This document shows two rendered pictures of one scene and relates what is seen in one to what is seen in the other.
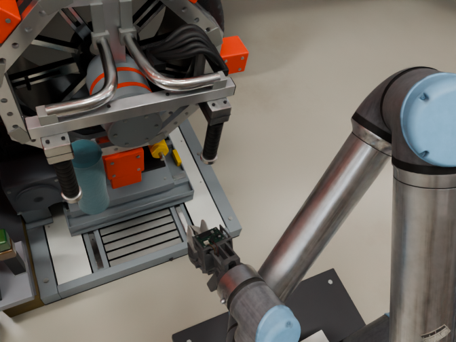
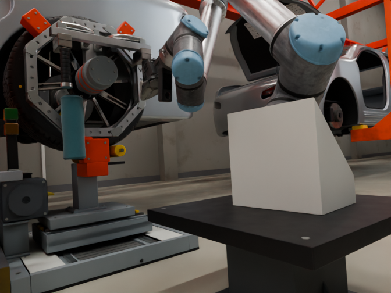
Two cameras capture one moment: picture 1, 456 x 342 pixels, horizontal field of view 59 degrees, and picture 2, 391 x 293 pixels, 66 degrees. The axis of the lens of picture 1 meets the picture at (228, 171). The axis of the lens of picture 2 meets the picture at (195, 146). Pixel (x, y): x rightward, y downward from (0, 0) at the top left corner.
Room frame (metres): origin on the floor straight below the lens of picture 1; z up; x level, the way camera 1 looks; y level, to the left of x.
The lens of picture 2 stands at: (-0.72, -0.16, 0.46)
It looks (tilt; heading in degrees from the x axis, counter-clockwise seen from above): 2 degrees up; 1
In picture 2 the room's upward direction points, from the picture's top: 3 degrees counter-clockwise
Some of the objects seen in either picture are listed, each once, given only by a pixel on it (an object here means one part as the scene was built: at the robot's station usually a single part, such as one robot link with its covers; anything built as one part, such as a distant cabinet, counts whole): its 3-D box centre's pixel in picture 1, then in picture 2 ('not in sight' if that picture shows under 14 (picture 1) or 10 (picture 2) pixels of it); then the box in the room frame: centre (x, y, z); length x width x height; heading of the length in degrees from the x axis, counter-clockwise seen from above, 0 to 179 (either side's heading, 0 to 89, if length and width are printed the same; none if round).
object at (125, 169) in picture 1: (119, 153); (91, 157); (0.73, 0.36, 0.48); 0.16 x 0.12 x 0.17; 38
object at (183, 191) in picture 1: (122, 176); (92, 226); (0.85, 0.42, 0.13); 0.50 x 0.36 x 0.10; 128
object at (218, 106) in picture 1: (212, 102); (142, 56); (0.64, 0.08, 0.93); 0.09 x 0.05 x 0.05; 38
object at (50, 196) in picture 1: (31, 161); (20, 210); (0.73, 0.72, 0.26); 0.42 x 0.18 x 0.35; 38
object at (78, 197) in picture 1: (66, 176); (65, 67); (0.41, 0.33, 0.83); 0.04 x 0.04 x 0.16
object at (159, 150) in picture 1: (148, 125); (110, 151); (0.85, 0.30, 0.51); 0.29 x 0.06 x 0.06; 38
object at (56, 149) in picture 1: (54, 136); (62, 43); (0.43, 0.34, 0.93); 0.09 x 0.05 x 0.05; 38
